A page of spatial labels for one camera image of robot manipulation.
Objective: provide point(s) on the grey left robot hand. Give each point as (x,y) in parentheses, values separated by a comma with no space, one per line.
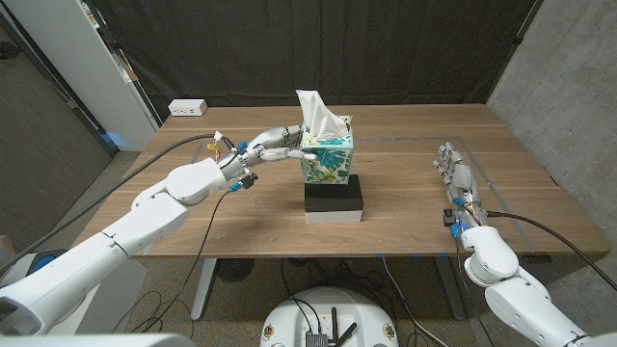
(270,144)

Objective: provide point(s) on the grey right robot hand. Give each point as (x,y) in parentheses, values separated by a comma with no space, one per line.
(460,183)

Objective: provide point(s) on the white tissue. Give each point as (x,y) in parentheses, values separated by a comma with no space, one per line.
(318,115)

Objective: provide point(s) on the teal floral tissue box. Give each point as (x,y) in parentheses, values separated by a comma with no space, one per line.
(330,164)

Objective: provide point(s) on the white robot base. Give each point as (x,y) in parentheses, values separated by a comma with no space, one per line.
(289,318)

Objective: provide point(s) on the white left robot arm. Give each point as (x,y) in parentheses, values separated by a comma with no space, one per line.
(120,241)

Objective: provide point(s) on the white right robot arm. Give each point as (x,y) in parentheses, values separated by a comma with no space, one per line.
(520,299)

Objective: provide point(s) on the black and white box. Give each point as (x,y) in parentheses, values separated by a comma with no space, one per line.
(332,202)

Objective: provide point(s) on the blue right wrist connector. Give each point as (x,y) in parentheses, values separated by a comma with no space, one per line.
(458,202)

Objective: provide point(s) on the white power strip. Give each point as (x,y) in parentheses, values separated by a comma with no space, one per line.
(187,107)

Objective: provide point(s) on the black backdrop curtain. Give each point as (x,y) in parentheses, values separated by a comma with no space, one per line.
(241,48)

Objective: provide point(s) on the grey table leg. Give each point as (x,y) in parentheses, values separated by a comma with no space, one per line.
(450,289)

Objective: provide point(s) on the black round fan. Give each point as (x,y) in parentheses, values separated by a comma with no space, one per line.
(235,269)

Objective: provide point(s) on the white table leg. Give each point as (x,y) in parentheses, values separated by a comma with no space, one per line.
(205,289)

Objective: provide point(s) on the white cabinet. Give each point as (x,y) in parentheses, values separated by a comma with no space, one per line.
(87,67)

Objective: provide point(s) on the black antenna device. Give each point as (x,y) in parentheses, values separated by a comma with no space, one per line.
(315,339)

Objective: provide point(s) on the blue and black foot pedal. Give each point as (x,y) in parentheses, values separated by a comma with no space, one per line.
(45,260)

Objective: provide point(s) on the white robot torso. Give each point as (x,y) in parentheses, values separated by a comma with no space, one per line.
(96,341)

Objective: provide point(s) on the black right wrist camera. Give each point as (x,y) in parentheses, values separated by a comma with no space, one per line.
(449,219)

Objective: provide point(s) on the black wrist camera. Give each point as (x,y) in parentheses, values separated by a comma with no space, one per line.
(449,219)
(248,180)

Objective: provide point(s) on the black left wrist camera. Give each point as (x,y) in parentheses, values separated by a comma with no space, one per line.
(248,180)

